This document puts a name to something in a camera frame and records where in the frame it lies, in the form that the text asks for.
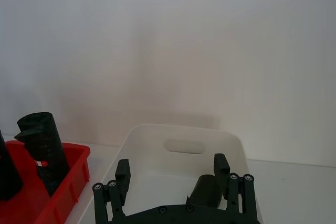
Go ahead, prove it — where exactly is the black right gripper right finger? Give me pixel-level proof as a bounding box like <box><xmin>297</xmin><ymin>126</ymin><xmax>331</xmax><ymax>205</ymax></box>
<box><xmin>214</xmin><ymin>153</ymin><xmax>257</xmax><ymax>214</ymax></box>

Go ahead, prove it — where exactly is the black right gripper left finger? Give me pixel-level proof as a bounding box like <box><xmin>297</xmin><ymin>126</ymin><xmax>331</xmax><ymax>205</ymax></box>
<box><xmin>92</xmin><ymin>158</ymin><xmax>131</xmax><ymax>224</ymax></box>

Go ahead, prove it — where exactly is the white plastic bin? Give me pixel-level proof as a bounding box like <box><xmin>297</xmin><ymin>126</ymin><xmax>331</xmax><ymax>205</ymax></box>
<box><xmin>92</xmin><ymin>123</ymin><xmax>264</xmax><ymax>224</ymax></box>

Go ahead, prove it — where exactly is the black bag roll with label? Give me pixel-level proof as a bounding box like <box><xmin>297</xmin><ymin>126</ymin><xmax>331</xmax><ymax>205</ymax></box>
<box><xmin>14</xmin><ymin>111</ymin><xmax>70</xmax><ymax>197</ymax></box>

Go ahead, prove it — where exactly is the red plastic tray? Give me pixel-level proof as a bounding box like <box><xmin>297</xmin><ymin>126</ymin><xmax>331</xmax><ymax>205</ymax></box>
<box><xmin>0</xmin><ymin>140</ymin><xmax>91</xmax><ymax>224</ymax></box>

